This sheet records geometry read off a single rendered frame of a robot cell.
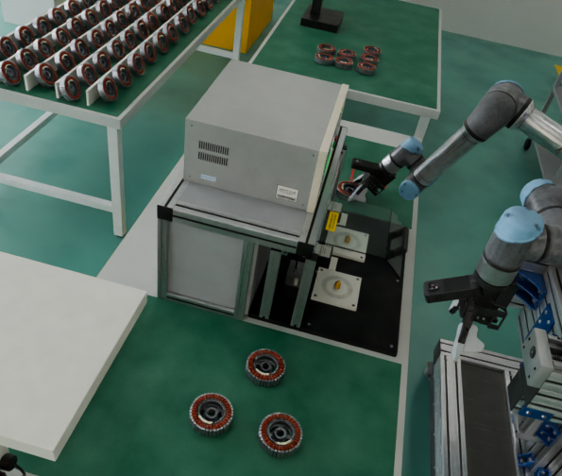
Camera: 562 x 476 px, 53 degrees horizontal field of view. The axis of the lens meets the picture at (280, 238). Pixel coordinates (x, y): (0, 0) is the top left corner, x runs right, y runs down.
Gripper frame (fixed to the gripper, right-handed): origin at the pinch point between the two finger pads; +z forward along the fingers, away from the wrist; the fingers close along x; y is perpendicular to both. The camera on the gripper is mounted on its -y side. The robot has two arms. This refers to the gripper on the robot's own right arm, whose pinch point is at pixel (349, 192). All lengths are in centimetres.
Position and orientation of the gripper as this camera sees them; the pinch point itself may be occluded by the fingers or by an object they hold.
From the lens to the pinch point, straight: 234.6
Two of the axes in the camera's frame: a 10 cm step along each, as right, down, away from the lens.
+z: -6.1, 5.2, 5.9
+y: 7.6, 6.0, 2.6
